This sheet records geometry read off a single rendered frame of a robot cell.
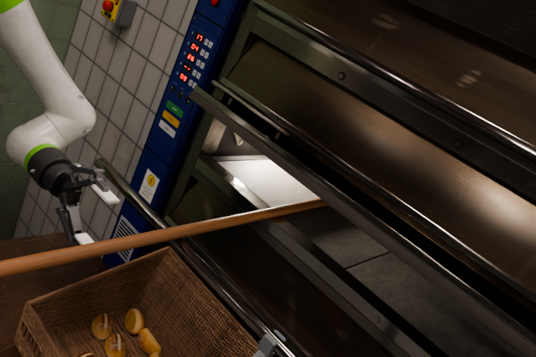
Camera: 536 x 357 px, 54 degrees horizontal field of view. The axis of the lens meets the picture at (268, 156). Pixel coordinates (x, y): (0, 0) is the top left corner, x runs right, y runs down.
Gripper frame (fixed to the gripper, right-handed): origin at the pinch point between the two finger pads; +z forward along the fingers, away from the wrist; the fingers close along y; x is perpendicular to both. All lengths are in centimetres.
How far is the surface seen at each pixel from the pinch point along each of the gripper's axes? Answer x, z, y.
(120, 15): -51, -84, -25
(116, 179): -18.3, -20.7, 2.8
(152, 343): -39, -3, 55
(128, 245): -1.8, 7.7, 0.2
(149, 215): -17.8, -4.5, 3.1
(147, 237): -7.4, 7.0, -0.6
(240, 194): -55, -7, 2
